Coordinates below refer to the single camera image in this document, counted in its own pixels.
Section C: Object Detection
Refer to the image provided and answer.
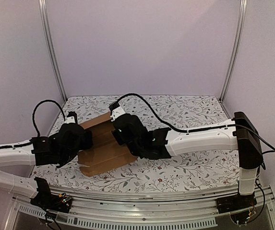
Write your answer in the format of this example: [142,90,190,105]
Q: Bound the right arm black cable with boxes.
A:
[117,93,275,154]

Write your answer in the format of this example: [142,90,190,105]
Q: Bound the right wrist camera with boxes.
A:
[108,102,126,122]

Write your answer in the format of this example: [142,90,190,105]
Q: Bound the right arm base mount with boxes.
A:
[215,194,257,214]

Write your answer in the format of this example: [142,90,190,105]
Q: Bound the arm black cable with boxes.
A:
[117,93,275,154]
[0,99,67,151]

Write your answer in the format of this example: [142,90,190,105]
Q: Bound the front aluminium rail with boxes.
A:
[3,189,275,230]

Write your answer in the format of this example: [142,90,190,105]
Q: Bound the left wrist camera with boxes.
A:
[65,111,78,124]

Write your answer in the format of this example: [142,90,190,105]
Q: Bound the left aluminium frame post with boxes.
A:
[38,0,68,102]

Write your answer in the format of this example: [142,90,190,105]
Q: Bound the right aluminium frame post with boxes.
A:
[219,0,248,103]

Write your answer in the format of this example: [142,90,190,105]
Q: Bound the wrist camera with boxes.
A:
[65,111,78,124]
[108,102,126,122]

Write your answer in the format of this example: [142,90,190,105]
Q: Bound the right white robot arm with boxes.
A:
[110,108,263,209]

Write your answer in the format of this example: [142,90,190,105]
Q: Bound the aluminium frame post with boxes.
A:
[219,0,248,103]
[38,0,68,102]

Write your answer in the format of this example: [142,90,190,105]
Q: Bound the brown cardboard box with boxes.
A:
[78,113,137,177]

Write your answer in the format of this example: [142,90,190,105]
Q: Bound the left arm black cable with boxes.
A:
[0,99,67,151]

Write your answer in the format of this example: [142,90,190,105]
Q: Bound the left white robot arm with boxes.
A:
[0,123,93,208]

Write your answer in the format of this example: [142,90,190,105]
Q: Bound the floral patterned table mat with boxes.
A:
[31,95,239,193]

